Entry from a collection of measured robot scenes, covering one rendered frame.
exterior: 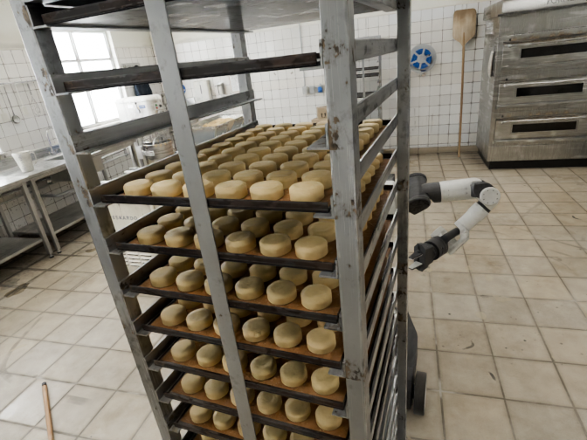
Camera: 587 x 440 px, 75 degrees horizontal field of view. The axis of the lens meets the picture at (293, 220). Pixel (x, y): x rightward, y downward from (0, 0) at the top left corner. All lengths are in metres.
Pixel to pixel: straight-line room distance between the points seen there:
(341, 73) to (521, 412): 2.07
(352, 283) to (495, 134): 5.22
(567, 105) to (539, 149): 0.58
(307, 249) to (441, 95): 6.07
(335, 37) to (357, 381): 0.48
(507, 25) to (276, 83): 3.40
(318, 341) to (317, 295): 0.09
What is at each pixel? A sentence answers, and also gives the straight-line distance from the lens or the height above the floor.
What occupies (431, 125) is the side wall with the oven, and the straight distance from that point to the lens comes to 6.62.
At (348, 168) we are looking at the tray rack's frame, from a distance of 0.46.
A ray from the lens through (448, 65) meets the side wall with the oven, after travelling 6.53.
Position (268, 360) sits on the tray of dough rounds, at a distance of 0.79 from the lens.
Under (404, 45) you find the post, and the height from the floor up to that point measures 1.68.
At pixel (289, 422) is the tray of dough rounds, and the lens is 0.83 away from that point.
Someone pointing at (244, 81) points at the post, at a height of 1.63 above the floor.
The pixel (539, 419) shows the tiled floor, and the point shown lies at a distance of 2.33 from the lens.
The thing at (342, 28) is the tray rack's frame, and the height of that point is 1.70.
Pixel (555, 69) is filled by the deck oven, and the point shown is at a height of 1.21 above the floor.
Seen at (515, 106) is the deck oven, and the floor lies 0.83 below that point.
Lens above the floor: 1.68
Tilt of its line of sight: 23 degrees down
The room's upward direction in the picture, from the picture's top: 7 degrees counter-clockwise
